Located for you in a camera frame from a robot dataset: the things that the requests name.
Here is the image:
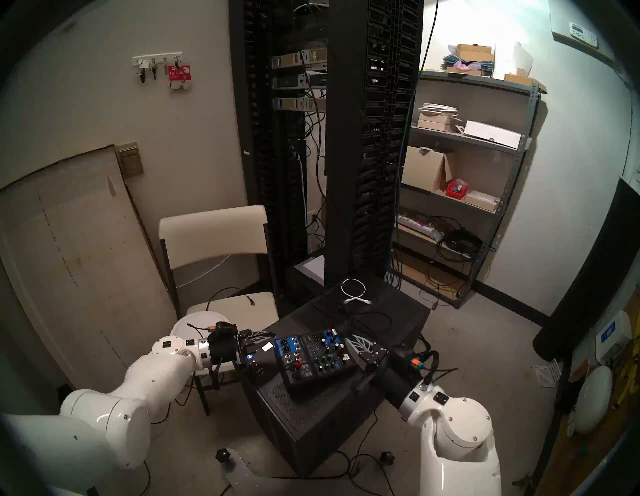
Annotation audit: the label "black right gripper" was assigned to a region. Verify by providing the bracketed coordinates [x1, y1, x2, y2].
[344, 333, 427, 409]

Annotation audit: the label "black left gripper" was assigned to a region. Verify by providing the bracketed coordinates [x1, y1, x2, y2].
[207, 329, 274, 369]

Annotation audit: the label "blue black audio mixer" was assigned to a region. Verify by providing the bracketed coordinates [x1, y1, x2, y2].
[274, 327, 361, 398]

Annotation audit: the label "white round plate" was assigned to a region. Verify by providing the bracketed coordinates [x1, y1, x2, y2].
[171, 311, 233, 347]

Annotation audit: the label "grey flat device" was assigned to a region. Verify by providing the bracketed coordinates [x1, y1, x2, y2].
[295, 254, 326, 283]

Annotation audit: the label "black computer tower case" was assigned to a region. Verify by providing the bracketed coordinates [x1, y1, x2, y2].
[242, 272, 431, 476]

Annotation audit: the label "cream folding chair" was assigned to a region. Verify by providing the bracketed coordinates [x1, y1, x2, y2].
[159, 205, 280, 416]

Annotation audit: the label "pink white package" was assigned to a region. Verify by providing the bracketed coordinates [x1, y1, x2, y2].
[397, 212, 445, 241]

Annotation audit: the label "white lattice finger part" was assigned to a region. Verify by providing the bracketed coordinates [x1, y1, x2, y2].
[534, 357, 561, 388]

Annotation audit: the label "flat beige box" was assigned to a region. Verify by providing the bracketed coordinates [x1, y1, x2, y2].
[462, 190, 501, 212]

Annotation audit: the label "open cardboard box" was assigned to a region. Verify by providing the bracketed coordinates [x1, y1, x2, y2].
[401, 146, 453, 193]

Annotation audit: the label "black server rack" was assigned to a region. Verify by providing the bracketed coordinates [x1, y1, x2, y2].
[324, 0, 426, 288]
[229, 0, 331, 301]

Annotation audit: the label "beige leaning board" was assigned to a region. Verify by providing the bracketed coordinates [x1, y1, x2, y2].
[0, 145, 178, 401]

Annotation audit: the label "grey metal shelving unit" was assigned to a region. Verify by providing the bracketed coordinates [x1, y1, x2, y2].
[387, 70, 541, 308]

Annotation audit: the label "white oval device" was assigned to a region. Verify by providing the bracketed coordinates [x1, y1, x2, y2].
[572, 365, 613, 435]

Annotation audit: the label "small beige box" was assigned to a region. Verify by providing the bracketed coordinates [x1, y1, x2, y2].
[417, 115, 458, 132]

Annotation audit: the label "white box blue label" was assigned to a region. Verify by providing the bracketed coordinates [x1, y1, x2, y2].
[595, 310, 633, 366]

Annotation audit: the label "flat white box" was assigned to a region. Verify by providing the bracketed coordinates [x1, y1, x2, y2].
[464, 120, 523, 149]

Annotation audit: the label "red key tag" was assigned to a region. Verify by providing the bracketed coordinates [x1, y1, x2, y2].
[167, 65, 192, 91]

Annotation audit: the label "blue pink plastic bags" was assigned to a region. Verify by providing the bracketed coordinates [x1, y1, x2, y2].
[441, 54, 493, 73]

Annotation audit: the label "low brown cardboard box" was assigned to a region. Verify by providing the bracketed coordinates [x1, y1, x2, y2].
[504, 72, 547, 93]

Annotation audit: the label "white paper bag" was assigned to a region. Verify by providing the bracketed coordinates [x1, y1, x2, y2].
[492, 41, 535, 78]

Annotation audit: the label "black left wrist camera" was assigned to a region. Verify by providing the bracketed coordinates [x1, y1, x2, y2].
[207, 321, 241, 342]

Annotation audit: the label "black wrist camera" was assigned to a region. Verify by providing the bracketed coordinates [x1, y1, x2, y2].
[207, 321, 241, 342]
[391, 344, 425, 372]

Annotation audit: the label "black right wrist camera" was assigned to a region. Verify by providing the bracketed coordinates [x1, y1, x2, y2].
[391, 344, 425, 372]

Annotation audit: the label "thin black cable with plug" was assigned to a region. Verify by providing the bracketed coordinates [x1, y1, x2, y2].
[206, 286, 257, 313]

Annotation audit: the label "coiled white USB cable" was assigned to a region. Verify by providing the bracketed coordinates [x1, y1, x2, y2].
[341, 278, 373, 306]

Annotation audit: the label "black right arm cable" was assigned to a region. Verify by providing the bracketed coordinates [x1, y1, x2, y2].
[421, 350, 459, 387]

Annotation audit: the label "thin white cable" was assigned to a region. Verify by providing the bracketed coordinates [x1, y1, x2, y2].
[175, 255, 233, 290]

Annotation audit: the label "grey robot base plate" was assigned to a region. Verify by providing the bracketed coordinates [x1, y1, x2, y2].
[220, 450, 426, 496]

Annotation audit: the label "black cable bundle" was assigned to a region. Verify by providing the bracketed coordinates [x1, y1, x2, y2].
[437, 217, 496, 263]

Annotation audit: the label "beige wall switch plate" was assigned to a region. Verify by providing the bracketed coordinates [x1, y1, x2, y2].
[116, 142, 145, 178]

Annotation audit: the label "coiled white cables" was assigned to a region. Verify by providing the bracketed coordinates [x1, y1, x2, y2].
[417, 103, 460, 118]

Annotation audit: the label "white key hook rail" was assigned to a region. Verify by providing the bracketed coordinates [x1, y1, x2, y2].
[132, 52, 183, 81]

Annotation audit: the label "white wall thermostat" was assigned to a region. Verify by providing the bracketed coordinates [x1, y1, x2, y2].
[569, 21, 599, 49]

